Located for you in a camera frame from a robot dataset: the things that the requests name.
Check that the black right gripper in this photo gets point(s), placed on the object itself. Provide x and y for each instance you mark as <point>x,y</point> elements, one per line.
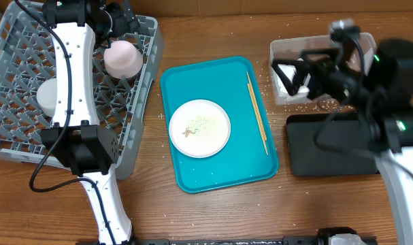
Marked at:
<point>317,67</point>

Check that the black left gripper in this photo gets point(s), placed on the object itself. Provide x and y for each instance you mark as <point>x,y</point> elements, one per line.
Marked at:
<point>122,25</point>

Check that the wooden chopstick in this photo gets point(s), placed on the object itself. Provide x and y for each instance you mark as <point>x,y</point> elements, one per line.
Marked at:
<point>264,143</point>
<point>256,108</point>

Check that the large white plate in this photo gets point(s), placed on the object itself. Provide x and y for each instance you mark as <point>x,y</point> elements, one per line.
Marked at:
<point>199,128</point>

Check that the grey bowl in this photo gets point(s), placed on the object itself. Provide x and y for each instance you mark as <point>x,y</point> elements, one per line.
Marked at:
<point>46,96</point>

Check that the white napkin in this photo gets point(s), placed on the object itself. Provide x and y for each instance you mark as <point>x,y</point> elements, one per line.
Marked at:
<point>289,72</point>

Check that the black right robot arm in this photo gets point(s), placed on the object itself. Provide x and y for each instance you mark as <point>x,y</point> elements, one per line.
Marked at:
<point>382,95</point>

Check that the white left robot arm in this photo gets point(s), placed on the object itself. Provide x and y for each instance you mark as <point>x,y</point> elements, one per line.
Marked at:
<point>76,138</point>

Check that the clear plastic bin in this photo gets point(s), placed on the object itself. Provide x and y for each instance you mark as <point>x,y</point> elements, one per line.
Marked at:
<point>291,49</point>

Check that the black plastic tray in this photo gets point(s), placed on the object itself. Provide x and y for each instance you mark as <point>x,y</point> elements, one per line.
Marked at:
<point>320,149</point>

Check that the teal serving tray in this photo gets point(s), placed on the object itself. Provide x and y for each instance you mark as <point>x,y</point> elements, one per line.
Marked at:
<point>243,159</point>

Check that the grey dish rack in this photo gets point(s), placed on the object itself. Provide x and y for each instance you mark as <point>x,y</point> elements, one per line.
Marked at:
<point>27,60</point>

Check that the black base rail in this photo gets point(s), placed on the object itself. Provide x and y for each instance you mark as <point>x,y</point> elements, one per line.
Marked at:
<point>287,240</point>

